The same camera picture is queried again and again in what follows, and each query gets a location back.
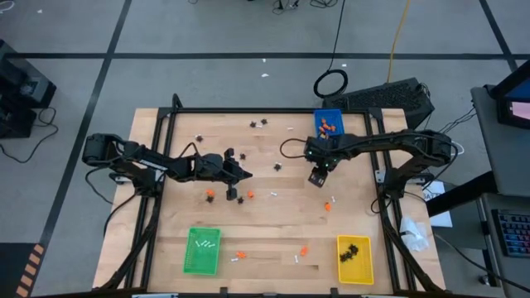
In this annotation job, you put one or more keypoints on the blue plastic basket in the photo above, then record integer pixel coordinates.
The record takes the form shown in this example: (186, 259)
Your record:
(337, 118)

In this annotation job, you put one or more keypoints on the green plastic basket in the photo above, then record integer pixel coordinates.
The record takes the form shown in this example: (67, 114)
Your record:
(198, 262)

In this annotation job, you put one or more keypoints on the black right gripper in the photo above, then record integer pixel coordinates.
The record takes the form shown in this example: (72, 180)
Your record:
(323, 153)

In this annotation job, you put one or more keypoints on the black mat orange stripes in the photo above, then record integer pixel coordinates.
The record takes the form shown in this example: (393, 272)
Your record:
(12, 269)

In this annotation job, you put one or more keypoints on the black computer monitor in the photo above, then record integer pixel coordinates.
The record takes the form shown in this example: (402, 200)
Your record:
(517, 99)

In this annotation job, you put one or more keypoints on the white crumpled plastic bag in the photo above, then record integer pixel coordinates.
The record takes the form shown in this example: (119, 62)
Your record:
(412, 234)

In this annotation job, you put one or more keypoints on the yellow plastic basket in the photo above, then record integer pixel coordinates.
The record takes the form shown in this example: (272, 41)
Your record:
(356, 273)

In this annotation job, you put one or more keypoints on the dark grey desk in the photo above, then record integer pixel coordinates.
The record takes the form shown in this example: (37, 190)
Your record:
(507, 277)

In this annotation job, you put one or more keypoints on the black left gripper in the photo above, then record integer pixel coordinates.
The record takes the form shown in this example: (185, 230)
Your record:
(213, 167)

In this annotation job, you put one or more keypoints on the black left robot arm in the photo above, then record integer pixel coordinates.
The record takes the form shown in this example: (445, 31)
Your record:
(145, 159)

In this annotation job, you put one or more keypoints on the white paper sheet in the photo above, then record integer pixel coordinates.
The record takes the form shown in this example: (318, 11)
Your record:
(432, 192)

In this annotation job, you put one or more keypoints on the black desk base bar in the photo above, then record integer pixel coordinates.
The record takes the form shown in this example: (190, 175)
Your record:
(468, 196)

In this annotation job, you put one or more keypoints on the black equipment case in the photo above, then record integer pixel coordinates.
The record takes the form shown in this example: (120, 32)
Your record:
(20, 91)

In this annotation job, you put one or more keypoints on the backlit black keyboard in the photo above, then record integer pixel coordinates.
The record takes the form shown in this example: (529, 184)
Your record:
(515, 232)

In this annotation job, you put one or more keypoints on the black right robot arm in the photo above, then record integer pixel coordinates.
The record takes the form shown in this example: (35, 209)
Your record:
(393, 140)

